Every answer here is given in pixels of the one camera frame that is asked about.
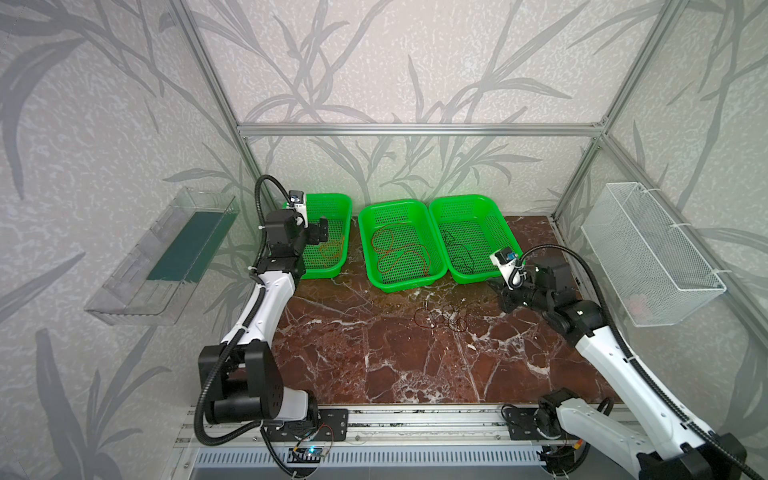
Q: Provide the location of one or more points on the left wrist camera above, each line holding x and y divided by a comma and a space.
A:
297, 202

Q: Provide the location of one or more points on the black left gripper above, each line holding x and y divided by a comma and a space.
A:
315, 231

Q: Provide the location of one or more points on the green plastic basket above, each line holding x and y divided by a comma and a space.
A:
326, 260
470, 228
400, 246

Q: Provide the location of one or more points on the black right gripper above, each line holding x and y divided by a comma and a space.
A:
512, 297

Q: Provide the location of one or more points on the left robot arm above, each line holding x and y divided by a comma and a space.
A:
241, 385

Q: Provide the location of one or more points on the right green plastic basket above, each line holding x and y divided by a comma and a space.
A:
470, 228

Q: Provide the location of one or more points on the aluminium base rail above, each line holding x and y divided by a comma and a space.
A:
415, 424

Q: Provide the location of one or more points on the aluminium frame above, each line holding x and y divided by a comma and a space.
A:
539, 105

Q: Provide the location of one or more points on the left green plastic basket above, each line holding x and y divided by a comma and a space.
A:
326, 260

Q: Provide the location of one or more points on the white wire mesh basket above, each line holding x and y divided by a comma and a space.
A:
657, 273

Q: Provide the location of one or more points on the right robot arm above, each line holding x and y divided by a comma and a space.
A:
671, 442

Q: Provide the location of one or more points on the clear acrylic wall shelf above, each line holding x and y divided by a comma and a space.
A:
155, 281

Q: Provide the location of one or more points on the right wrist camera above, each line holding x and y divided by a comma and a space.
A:
510, 267

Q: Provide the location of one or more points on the middle green plastic basket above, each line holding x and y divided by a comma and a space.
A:
400, 246

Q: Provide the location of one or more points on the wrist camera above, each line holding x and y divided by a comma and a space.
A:
510, 267
297, 202

